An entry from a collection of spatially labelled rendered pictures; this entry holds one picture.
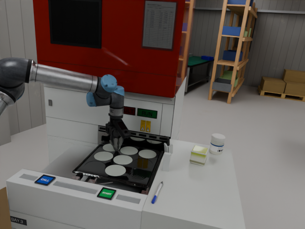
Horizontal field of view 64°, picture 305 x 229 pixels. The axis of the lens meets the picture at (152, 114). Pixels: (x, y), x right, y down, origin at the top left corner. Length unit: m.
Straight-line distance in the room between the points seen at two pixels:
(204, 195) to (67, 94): 0.99
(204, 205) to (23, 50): 3.30
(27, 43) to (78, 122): 2.40
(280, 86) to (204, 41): 3.04
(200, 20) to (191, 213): 8.56
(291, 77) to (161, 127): 6.96
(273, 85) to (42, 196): 7.16
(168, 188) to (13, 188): 0.61
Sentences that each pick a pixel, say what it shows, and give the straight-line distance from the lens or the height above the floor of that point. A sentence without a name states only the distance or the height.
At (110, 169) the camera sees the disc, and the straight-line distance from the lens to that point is 1.24.
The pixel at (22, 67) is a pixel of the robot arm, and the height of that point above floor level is 1.38.
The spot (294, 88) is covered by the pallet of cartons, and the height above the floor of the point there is 0.33.
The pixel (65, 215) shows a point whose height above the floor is 0.86.
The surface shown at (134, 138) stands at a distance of 1.48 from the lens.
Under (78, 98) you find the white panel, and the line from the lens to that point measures 1.55.
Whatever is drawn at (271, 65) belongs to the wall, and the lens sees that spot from 8.81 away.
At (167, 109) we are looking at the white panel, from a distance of 1.38.
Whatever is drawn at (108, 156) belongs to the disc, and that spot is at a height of 0.90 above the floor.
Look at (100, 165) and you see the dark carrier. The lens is 1.27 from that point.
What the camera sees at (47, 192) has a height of 0.95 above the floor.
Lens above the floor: 1.56
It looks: 19 degrees down
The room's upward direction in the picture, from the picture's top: 5 degrees clockwise
